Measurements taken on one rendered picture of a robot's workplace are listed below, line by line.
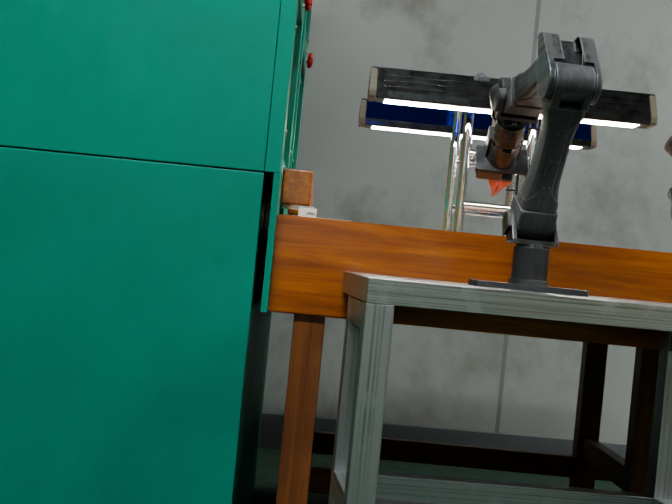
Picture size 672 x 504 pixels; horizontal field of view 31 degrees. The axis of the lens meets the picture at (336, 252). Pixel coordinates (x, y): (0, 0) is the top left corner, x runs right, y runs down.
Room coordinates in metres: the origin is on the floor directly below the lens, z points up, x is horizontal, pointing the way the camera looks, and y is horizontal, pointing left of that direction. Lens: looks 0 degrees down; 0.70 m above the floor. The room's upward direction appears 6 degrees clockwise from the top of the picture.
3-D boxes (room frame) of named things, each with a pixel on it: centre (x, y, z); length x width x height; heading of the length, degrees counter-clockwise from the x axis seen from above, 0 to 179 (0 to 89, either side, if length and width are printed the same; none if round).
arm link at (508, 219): (2.13, -0.33, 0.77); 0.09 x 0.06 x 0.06; 99
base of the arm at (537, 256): (2.12, -0.34, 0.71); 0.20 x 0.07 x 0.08; 95
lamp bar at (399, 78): (2.65, -0.35, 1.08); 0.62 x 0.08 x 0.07; 91
